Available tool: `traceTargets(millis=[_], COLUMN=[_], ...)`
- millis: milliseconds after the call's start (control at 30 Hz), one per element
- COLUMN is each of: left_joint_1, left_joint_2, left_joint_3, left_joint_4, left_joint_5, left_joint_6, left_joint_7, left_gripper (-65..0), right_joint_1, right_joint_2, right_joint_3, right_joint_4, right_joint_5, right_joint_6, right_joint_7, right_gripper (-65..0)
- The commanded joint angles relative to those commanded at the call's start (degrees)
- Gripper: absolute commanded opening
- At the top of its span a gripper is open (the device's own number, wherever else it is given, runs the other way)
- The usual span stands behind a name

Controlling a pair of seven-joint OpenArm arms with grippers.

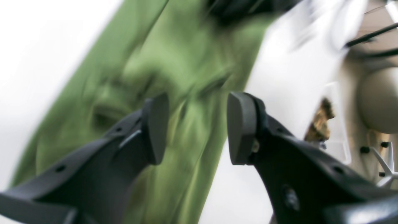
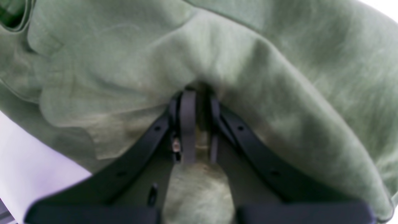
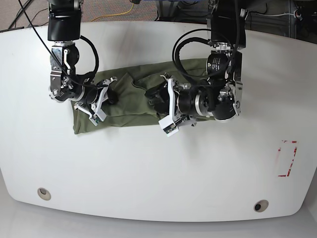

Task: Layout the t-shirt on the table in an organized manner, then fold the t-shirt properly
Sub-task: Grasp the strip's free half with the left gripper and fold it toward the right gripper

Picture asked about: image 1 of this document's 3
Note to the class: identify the olive green t-shirt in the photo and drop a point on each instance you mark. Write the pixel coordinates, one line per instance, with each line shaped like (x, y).
(150, 47)

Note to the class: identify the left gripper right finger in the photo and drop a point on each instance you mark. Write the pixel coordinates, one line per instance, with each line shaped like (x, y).
(305, 185)

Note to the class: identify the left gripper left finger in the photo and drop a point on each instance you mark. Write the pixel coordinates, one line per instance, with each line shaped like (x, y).
(92, 185)

